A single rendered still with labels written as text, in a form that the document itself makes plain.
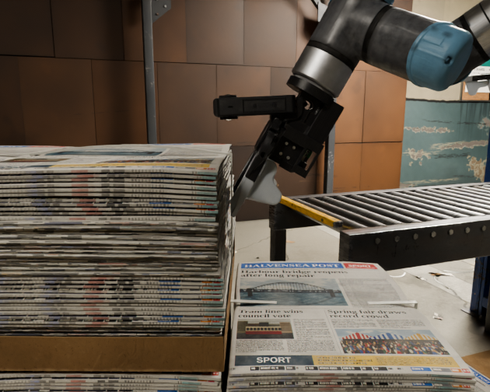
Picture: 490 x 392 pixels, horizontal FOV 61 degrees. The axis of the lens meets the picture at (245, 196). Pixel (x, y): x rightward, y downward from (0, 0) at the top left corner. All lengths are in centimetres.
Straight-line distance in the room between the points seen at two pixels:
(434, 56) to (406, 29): 5
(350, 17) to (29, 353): 55
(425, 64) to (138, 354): 46
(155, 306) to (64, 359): 12
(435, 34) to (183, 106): 369
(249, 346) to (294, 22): 424
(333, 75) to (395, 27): 9
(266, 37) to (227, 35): 41
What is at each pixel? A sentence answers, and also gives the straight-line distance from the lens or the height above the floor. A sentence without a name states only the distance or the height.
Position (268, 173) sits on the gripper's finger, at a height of 104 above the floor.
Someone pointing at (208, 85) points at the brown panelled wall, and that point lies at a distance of 422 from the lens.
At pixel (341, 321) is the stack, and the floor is 83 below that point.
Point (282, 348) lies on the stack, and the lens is 55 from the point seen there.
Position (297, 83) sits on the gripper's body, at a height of 116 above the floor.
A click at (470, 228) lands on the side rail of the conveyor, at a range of 143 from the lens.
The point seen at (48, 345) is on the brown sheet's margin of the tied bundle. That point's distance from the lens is 53.
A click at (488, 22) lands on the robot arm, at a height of 123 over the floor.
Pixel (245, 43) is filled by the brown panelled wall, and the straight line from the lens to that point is 438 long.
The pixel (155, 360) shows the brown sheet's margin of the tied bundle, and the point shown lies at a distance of 50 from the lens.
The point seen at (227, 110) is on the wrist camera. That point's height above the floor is 112.
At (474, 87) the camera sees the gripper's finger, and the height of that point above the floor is 120.
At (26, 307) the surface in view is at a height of 91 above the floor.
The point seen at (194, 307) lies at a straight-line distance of 46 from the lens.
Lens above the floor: 111
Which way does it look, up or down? 11 degrees down
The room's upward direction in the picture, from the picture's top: straight up
